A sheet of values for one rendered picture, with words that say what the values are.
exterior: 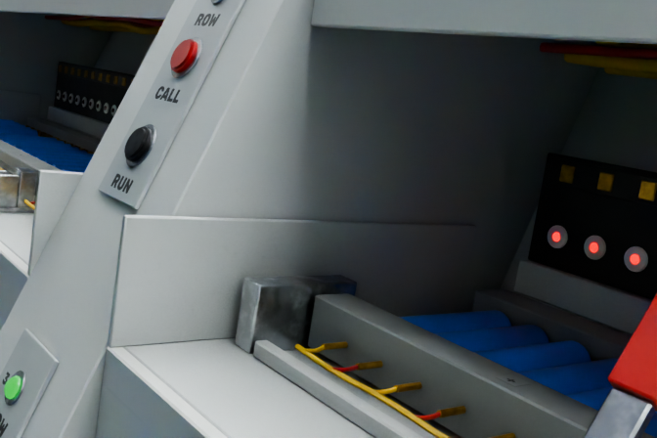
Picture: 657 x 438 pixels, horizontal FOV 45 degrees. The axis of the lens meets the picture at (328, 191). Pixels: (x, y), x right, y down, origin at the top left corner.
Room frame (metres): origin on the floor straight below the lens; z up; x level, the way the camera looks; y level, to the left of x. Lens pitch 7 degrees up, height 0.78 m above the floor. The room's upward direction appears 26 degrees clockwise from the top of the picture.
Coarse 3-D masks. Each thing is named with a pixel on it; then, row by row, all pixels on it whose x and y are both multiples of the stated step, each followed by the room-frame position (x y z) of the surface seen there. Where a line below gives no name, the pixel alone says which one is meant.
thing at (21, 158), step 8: (0, 144) 0.64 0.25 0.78; (8, 144) 0.65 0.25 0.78; (0, 152) 0.61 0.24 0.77; (8, 152) 0.60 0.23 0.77; (16, 152) 0.61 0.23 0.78; (24, 152) 0.62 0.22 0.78; (8, 160) 0.59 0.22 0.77; (16, 160) 0.58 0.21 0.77; (24, 160) 0.57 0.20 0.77; (32, 160) 0.58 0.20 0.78; (40, 160) 0.58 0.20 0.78; (0, 168) 0.60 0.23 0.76; (32, 168) 0.55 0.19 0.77; (40, 168) 0.55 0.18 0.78; (48, 168) 0.55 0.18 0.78; (56, 168) 0.56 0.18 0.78; (24, 200) 0.50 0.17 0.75; (32, 208) 0.49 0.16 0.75
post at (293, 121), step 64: (192, 0) 0.36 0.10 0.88; (256, 0) 0.32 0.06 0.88; (256, 64) 0.30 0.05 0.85; (320, 64) 0.32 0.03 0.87; (384, 64) 0.34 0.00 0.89; (448, 64) 0.36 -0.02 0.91; (512, 64) 0.39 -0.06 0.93; (576, 64) 0.42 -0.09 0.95; (128, 128) 0.36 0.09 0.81; (192, 128) 0.32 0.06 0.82; (256, 128) 0.31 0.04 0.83; (320, 128) 0.33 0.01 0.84; (384, 128) 0.35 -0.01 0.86; (448, 128) 0.37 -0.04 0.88; (512, 128) 0.40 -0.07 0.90; (192, 192) 0.30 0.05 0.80; (256, 192) 0.32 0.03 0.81; (320, 192) 0.34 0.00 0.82; (384, 192) 0.36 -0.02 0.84; (448, 192) 0.38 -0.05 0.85; (512, 192) 0.41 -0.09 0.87; (64, 256) 0.36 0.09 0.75; (512, 256) 0.43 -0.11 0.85; (64, 320) 0.33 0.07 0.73; (64, 384) 0.31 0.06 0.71
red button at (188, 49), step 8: (184, 40) 0.34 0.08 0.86; (192, 40) 0.34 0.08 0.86; (176, 48) 0.34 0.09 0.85; (184, 48) 0.33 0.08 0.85; (192, 48) 0.33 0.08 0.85; (176, 56) 0.34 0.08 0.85; (184, 56) 0.33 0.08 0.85; (192, 56) 0.33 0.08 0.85; (176, 64) 0.33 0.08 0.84; (184, 64) 0.33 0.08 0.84; (176, 72) 0.34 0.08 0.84
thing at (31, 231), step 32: (0, 96) 0.92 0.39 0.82; (32, 96) 0.94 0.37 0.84; (96, 128) 0.81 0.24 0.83; (64, 192) 0.37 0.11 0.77; (0, 224) 0.47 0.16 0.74; (32, 224) 0.48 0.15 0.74; (0, 256) 0.41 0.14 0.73; (32, 256) 0.37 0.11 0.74; (0, 288) 0.41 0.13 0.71; (0, 320) 0.41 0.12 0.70
